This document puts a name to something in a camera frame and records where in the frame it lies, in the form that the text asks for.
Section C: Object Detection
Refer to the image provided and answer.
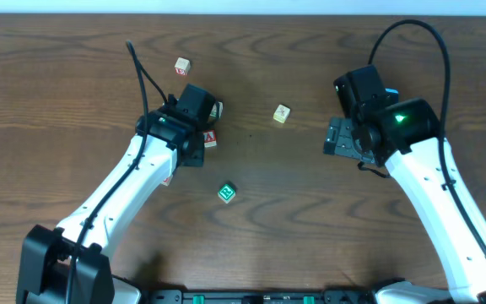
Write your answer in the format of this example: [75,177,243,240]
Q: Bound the green letter R block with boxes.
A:
[218,183,236,204]

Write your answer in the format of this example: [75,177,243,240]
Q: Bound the wooden block yellow side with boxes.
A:
[273,105,291,123]

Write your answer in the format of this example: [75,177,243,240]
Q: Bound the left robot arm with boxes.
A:
[16,108,210,303]

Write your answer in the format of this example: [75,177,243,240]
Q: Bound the wooden block red bottom edge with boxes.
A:
[175,57,191,75]

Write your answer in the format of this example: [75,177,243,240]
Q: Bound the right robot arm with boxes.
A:
[324,95,486,303]

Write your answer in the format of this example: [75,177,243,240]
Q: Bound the red letter I block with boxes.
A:
[161,175,173,186]

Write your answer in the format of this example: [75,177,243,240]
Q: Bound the wooden block green picture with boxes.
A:
[210,101,224,118]

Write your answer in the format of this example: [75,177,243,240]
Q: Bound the red letter A block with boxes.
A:
[203,130,217,148]

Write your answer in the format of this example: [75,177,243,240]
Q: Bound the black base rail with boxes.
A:
[141,289,375,304]

